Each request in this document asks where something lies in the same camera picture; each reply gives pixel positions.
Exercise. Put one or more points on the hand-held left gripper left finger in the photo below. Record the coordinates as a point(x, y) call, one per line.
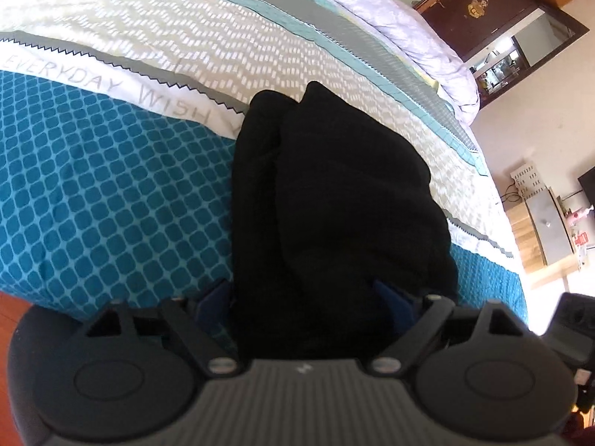
point(211, 302)

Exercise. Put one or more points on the small red item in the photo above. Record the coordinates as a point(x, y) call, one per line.
point(581, 239)

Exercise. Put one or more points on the light wooden cabinet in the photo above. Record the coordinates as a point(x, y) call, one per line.
point(525, 237)

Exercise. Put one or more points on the dark wooden door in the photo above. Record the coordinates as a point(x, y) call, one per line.
point(446, 28)

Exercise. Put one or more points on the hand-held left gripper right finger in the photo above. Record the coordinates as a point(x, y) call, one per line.
point(393, 304)

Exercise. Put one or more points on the grey cabinet drawer front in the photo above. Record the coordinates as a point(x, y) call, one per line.
point(548, 227)

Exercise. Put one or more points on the black pants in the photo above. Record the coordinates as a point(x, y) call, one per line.
point(334, 204)

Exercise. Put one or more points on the pale lavender quilt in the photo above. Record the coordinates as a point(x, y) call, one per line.
point(395, 23)

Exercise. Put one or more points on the white perforated box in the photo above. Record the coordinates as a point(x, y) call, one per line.
point(527, 180)

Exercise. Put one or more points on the teal patterned bedsheet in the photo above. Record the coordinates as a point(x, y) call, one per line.
point(93, 186)

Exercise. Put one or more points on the black television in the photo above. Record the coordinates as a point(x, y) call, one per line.
point(588, 186)

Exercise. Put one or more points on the pink toy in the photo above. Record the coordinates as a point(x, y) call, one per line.
point(578, 216)

